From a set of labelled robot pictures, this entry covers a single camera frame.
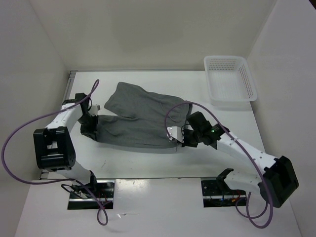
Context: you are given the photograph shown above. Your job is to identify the grey shorts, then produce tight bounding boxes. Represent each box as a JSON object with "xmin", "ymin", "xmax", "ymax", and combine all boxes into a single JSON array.
[{"xmin": 95, "ymin": 82, "xmax": 192, "ymax": 154}]

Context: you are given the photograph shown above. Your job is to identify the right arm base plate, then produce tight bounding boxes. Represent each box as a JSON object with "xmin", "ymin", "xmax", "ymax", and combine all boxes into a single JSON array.
[{"xmin": 200, "ymin": 178, "xmax": 246, "ymax": 208}]

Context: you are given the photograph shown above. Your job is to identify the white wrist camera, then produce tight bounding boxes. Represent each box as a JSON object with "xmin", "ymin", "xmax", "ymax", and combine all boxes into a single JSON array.
[
  {"xmin": 166, "ymin": 126, "xmax": 184, "ymax": 143},
  {"xmin": 88, "ymin": 104, "xmax": 101, "ymax": 117}
]

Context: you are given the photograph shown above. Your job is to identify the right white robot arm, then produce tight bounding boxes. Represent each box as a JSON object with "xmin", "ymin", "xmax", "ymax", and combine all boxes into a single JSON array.
[{"xmin": 183, "ymin": 112, "xmax": 299, "ymax": 208}]

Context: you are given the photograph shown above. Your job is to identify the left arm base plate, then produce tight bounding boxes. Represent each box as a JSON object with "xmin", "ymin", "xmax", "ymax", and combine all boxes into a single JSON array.
[{"xmin": 63, "ymin": 179, "xmax": 115, "ymax": 210}]

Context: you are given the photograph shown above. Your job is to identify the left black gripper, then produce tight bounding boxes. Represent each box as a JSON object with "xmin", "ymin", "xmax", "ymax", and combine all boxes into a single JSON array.
[{"xmin": 77, "ymin": 114, "xmax": 98, "ymax": 141}]

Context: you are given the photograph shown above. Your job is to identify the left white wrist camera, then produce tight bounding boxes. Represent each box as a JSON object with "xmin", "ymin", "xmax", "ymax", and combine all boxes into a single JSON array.
[{"xmin": 88, "ymin": 104, "xmax": 101, "ymax": 117}]

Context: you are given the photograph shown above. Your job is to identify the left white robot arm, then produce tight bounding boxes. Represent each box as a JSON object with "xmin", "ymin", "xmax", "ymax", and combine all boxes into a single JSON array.
[{"xmin": 33, "ymin": 93, "xmax": 100, "ymax": 198}]

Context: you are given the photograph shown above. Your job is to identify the white plastic basket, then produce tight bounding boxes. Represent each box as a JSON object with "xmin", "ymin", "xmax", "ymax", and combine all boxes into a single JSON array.
[{"xmin": 204, "ymin": 55, "xmax": 258, "ymax": 103}]

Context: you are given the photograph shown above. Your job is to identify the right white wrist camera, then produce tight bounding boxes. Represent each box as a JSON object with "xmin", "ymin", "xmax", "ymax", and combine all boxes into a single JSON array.
[{"xmin": 166, "ymin": 126, "xmax": 184, "ymax": 143}]

